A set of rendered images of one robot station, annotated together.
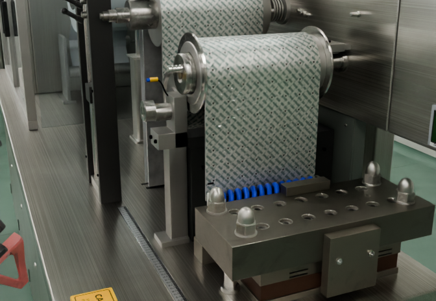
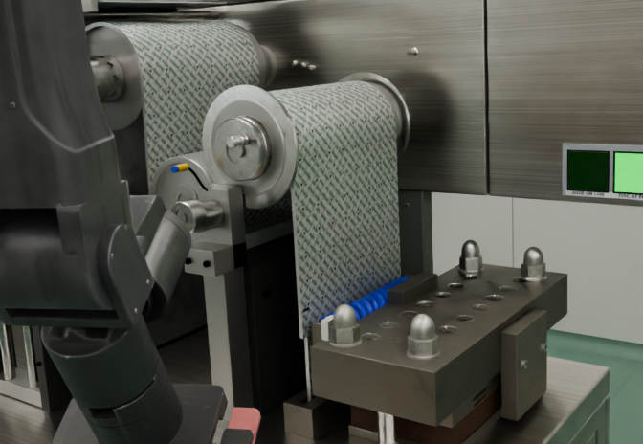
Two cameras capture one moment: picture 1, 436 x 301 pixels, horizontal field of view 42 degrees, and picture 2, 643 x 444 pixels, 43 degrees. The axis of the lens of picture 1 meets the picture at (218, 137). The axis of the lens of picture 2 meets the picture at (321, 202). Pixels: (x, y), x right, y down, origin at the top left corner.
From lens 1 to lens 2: 0.50 m
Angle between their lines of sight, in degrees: 30
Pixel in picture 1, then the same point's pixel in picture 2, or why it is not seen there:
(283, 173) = (374, 278)
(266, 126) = (354, 211)
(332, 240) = (517, 336)
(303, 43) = (370, 93)
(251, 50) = (326, 103)
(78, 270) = not seen: outside the picture
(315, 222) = (482, 321)
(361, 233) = (535, 321)
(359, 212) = (509, 299)
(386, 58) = (473, 101)
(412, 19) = (511, 44)
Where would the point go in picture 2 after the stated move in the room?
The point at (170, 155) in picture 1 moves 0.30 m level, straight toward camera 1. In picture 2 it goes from (226, 283) to (390, 349)
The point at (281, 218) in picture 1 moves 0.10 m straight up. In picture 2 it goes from (438, 328) to (436, 246)
